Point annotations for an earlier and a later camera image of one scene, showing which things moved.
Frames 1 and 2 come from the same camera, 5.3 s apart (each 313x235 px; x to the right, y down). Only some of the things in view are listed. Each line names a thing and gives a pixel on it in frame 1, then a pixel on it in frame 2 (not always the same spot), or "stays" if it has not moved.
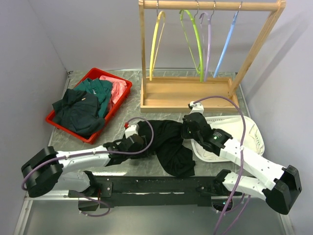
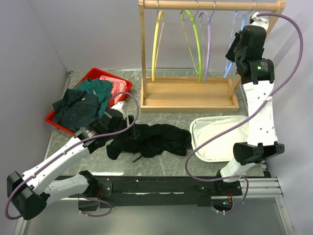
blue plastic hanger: x=227 y=43 to x=245 y=13
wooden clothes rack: x=161 y=94 stays
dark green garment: x=78 y=111 stays
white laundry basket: x=233 y=125 stays
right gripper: x=185 y=134 to x=229 y=54
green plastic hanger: x=201 y=72 stays
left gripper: x=139 y=155 to x=129 y=135
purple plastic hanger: x=208 y=15 stays
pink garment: x=118 y=88 stays
